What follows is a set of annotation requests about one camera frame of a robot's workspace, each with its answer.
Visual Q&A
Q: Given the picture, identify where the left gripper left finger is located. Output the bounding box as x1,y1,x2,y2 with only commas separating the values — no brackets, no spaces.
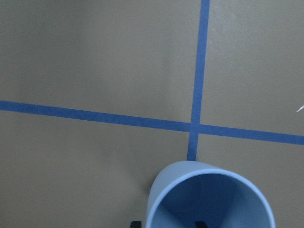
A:
130,221,142,228

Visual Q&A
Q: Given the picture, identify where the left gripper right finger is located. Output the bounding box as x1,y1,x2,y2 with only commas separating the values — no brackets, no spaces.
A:
195,221,206,228

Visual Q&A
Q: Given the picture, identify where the blue plastic cup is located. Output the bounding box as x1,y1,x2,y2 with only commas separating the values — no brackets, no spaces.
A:
145,161,276,228

